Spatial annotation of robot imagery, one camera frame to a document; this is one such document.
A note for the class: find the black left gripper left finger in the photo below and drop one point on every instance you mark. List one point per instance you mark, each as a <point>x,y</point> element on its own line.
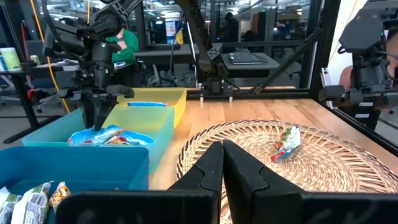
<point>208,174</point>

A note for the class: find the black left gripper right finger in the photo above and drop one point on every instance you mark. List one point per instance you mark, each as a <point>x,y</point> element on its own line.
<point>255,193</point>

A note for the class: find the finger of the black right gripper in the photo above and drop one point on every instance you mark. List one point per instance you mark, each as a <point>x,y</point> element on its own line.
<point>104,109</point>
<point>88,110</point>

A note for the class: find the light blue blue-ended granola bar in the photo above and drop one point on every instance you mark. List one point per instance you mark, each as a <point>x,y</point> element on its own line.
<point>93,135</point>

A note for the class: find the orange brown granola bar wrapper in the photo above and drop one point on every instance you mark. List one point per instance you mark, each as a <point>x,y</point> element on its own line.
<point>60,194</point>

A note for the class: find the white green label granola bar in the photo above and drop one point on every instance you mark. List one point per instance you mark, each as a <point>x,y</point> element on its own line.
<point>31,205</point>

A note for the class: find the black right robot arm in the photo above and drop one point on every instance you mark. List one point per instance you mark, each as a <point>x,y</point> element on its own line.
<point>202,37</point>

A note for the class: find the green white granola bar wrapper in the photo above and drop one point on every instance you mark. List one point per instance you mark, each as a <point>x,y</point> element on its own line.
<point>289,141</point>

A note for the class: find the teal plastic bin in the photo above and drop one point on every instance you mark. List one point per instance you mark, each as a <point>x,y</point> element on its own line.
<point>49,137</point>

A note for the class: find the yellow plastic bin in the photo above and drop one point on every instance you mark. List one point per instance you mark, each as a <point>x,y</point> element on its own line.
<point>155,95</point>

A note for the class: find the dark blue plastic bin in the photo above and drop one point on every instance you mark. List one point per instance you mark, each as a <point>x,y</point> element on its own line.
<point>77,168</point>

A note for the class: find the black office desk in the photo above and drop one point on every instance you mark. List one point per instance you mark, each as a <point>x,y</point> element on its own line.
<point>26,99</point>
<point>174,56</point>

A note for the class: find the small green white bottle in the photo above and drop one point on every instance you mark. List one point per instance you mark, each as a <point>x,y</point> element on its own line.
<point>35,60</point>

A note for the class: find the round woven straw placemat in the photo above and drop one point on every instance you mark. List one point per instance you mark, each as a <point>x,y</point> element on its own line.
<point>326,174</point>

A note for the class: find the white printed banner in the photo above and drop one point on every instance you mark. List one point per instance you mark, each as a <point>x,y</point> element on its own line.
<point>171,31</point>

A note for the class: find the white green wipes canister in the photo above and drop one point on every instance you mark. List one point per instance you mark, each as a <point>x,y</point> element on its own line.
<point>12,59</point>

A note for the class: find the black keyboard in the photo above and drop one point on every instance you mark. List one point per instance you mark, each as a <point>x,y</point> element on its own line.
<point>248,58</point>

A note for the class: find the black box white labels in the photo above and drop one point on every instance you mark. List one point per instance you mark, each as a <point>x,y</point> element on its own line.
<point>367,121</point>

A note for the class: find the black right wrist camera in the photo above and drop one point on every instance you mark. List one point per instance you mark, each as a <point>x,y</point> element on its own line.
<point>63,39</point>

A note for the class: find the silver metal bracket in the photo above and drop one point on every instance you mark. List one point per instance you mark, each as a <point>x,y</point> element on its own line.
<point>326,77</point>

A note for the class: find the black aluminium table frame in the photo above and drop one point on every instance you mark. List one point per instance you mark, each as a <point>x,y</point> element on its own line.
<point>323,46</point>

